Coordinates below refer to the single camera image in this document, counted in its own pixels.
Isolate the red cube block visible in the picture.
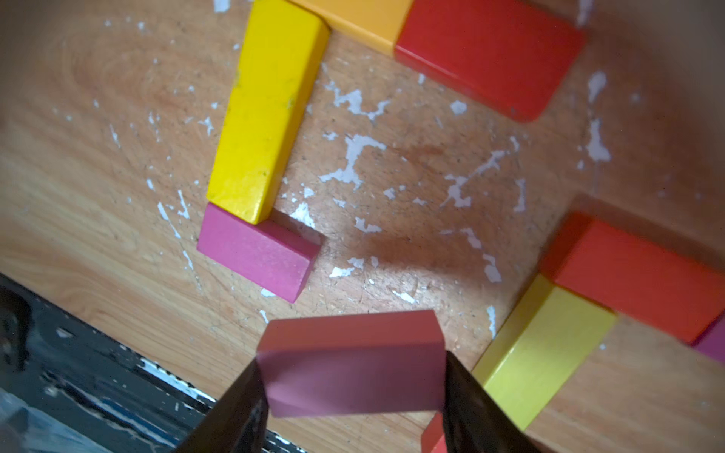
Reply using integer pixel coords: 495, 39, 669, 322
539, 211, 724, 344

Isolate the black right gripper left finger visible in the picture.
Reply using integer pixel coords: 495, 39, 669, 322
175, 360, 269, 453

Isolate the small red block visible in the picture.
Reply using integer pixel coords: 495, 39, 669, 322
395, 0, 585, 123

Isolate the orange block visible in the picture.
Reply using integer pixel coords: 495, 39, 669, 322
294, 0, 413, 57

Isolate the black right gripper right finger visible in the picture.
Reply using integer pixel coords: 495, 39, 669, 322
443, 351, 540, 453

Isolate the long red block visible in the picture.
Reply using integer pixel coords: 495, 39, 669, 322
420, 413, 447, 453

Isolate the small magenta block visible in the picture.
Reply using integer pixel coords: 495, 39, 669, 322
692, 313, 725, 364

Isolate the lime yellow long block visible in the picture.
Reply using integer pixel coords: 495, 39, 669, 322
472, 275, 617, 430

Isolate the light pink block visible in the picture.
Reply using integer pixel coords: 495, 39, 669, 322
256, 310, 447, 418

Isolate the bright yellow block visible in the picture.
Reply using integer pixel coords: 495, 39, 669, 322
207, 1, 330, 225

